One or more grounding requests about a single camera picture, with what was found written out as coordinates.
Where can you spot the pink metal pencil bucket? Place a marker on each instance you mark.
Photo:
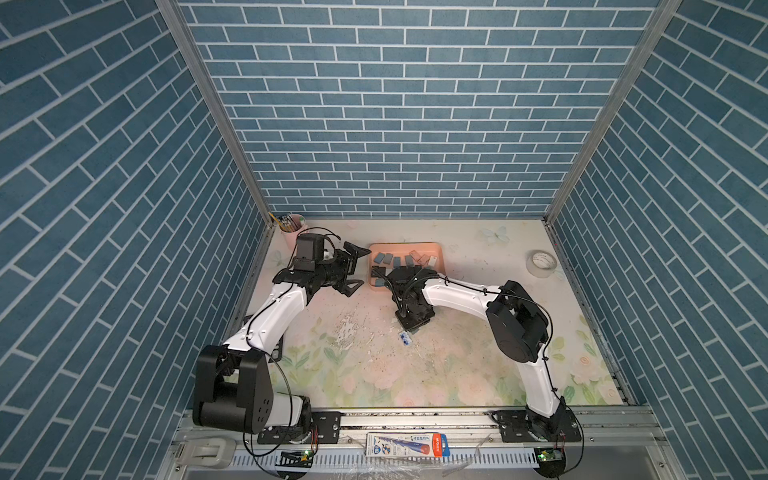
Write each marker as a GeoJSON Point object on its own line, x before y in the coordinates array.
{"type": "Point", "coordinates": [292, 223]}

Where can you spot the tape roll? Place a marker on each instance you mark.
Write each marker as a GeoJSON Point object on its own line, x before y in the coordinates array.
{"type": "Point", "coordinates": [541, 264]}

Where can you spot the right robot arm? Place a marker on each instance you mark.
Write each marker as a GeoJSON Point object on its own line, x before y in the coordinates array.
{"type": "Point", "coordinates": [520, 326]}

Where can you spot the pink storage tray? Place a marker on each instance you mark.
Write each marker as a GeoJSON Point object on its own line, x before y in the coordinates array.
{"type": "Point", "coordinates": [401, 250]}

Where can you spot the red blue pen package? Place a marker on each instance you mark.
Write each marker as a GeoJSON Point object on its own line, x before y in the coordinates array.
{"type": "Point", "coordinates": [431, 445]}

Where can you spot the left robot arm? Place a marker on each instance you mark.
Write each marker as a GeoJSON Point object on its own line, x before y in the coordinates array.
{"type": "Point", "coordinates": [233, 388]}

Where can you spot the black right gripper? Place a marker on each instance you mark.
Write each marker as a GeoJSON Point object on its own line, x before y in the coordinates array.
{"type": "Point", "coordinates": [403, 322]}

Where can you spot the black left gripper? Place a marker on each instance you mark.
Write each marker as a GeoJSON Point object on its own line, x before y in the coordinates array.
{"type": "Point", "coordinates": [346, 263]}

